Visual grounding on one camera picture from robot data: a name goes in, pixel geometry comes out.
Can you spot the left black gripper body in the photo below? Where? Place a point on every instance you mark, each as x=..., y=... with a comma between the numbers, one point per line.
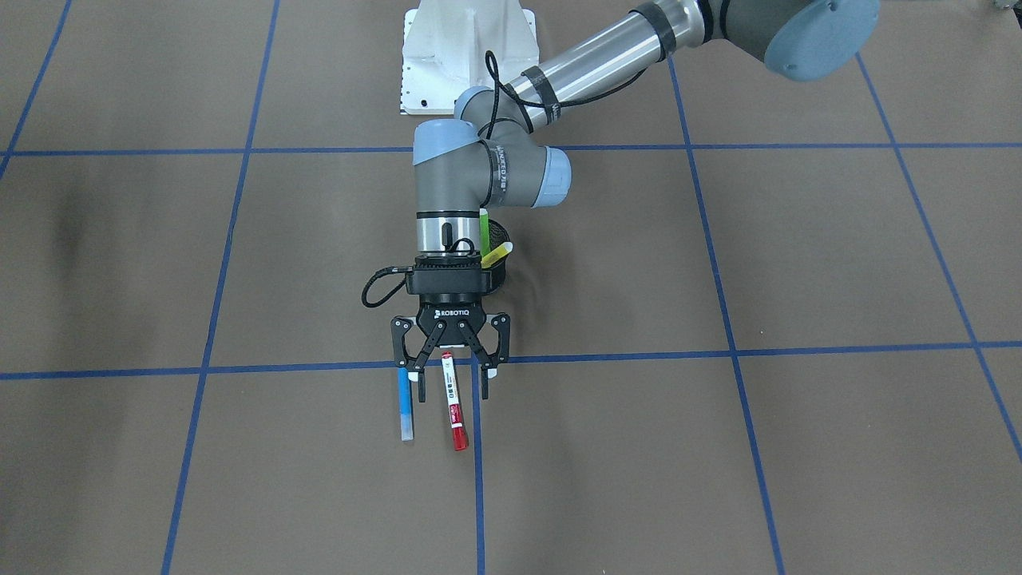
x=452, y=315

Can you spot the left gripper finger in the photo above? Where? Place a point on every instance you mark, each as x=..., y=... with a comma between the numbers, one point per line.
x=400, y=326
x=489, y=361

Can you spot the blue marker pen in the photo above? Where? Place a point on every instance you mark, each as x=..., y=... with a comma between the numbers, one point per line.
x=405, y=406

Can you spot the red white marker pen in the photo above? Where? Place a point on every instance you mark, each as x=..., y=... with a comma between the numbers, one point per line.
x=457, y=426

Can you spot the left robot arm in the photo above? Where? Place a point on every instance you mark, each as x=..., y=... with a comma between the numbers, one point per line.
x=485, y=156

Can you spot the black mesh pen cup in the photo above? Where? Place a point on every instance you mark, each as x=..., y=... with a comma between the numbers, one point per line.
x=497, y=274

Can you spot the yellow highlighter pen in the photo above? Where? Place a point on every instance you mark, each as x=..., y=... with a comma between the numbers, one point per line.
x=497, y=255

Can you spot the green highlighter pen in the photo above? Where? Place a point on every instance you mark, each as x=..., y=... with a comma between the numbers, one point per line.
x=485, y=232

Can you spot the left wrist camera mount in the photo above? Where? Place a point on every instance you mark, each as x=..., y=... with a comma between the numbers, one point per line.
x=453, y=280

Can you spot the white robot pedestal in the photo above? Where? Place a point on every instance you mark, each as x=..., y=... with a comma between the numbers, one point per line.
x=444, y=45

